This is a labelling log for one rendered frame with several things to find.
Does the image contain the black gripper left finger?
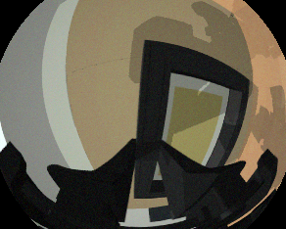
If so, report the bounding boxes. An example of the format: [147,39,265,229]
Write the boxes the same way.
[46,139,136,223]

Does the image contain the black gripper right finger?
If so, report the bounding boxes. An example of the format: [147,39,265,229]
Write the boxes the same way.
[158,139,246,220]

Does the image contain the brown flat board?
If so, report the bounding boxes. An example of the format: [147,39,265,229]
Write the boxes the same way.
[66,0,254,169]

